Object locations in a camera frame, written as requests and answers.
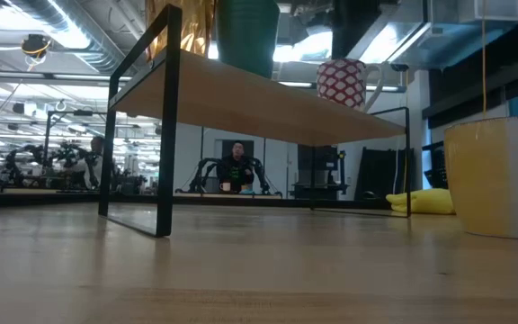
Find white mug red lattice pattern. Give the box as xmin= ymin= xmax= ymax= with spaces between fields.
xmin=316 ymin=58 xmax=385 ymax=113

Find dark green cup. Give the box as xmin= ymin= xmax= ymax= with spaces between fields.
xmin=215 ymin=0 xmax=281 ymax=80

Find amber ribbed glass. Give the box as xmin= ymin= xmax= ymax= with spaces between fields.
xmin=145 ymin=0 xmax=218 ymax=63

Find orange mug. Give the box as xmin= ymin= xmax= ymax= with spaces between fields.
xmin=442 ymin=115 xmax=518 ymax=240

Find black leaning panels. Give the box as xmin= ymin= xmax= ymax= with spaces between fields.
xmin=353 ymin=146 xmax=422 ymax=199

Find black equipment cart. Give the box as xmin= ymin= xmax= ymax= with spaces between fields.
xmin=292 ymin=144 xmax=351 ymax=200

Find person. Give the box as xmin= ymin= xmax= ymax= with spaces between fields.
xmin=216 ymin=140 xmax=255 ymax=194
xmin=78 ymin=134 xmax=107 ymax=190

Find yellow cloth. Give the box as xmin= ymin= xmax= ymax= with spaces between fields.
xmin=385 ymin=187 xmax=457 ymax=216

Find black yellow ceiling device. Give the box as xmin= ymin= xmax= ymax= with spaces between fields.
xmin=20 ymin=33 xmax=53 ymax=59

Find silver rectangular air duct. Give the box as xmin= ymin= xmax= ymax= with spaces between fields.
xmin=357 ymin=0 xmax=518 ymax=68

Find yellow hanging cable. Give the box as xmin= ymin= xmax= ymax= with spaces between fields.
xmin=480 ymin=0 xmax=487 ymax=119

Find wooden shelf black metal frame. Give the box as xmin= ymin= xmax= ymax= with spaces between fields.
xmin=98 ymin=4 xmax=412 ymax=239

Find silver round ventilation duct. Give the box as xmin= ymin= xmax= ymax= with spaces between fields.
xmin=0 ymin=0 xmax=128 ymax=76

